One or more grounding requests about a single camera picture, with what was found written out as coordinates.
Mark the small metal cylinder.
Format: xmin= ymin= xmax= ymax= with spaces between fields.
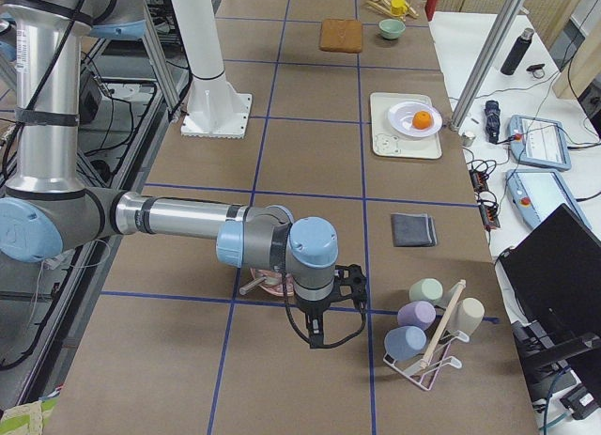
xmin=461 ymin=132 xmax=476 ymax=148

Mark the yellow cup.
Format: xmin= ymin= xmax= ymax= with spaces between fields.
xmin=390 ymin=0 xmax=409 ymax=17

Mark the green cup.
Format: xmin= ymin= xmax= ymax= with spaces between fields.
xmin=408 ymin=278 xmax=443 ymax=304

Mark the blue cup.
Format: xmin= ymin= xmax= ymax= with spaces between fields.
xmin=384 ymin=326 xmax=427 ymax=361

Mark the lower teach pendant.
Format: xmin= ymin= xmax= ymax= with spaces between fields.
xmin=505 ymin=169 xmax=591 ymax=229

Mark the teach pendant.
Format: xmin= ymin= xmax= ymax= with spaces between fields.
xmin=507 ymin=115 xmax=572 ymax=171
xmin=505 ymin=169 xmax=591 ymax=229

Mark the beige cup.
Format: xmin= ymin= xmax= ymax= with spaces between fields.
xmin=452 ymin=297 xmax=485 ymax=336

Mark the white cup rack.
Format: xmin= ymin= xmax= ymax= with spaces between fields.
xmin=383 ymin=331 xmax=470 ymax=391

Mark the wooden cutting board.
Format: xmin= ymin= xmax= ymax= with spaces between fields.
xmin=319 ymin=19 xmax=362 ymax=54

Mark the wooden rack rod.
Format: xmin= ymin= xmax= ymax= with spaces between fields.
xmin=419 ymin=279 xmax=466 ymax=369

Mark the black folded umbrella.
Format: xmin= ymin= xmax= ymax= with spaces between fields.
xmin=485 ymin=100 xmax=501 ymax=144

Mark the black power strip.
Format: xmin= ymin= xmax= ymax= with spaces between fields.
xmin=470 ymin=170 xmax=501 ymax=231

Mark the mint green bowl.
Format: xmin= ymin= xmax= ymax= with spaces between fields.
xmin=378 ymin=19 xmax=406 ymax=40

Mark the black water bottle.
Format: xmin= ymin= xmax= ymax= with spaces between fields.
xmin=501 ymin=28 xmax=535 ymax=76

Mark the grey folded cloth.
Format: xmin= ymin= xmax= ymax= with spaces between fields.
xmin=391 ymin=213 xmax=438 ymax=247

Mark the pink bowl with ice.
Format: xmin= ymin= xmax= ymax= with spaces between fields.
xmin=249 ymin=269 xmax=284 ymax=297

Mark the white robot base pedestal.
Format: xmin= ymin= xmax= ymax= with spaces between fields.
xmin=171 ymin=0 xmax=253 ymax=139

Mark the upper teach pendant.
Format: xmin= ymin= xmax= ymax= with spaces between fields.
xmin=507 ymin=115 xmax=572 ymax=171

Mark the aluminium frame post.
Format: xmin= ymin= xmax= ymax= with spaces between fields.
xmin=449 ymin=0 xmax=525 ymax=132

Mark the white round plate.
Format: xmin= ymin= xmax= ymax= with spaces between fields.
xmin=387 ymin=101 xmax=442 ymax=138

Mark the orange mandarin fruit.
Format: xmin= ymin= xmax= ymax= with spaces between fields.
xmin=412 ymin=111 xmax=433 ymax=130

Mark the metal scoop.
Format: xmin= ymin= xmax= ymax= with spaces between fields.
xmin=239 ymin=275 xmax=279 ymax=296

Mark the purple cup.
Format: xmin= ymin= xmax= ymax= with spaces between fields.
xmin=396 ymin=301 xmax=436 ymax=331

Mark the cream bear tray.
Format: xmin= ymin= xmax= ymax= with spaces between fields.
xmin=370 ymin=92 xmax=442 ymax=160

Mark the black laptop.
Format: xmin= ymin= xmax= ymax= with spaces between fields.
xmin=500 ymin=204 xmax=600 ymax=399

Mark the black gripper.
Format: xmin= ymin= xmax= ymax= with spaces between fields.
xmin=297 ymin=298 xmax=332 ymax=350

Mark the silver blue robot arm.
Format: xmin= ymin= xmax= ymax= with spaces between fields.
xmin=1 ymin=0 xmax=342 ymax=349

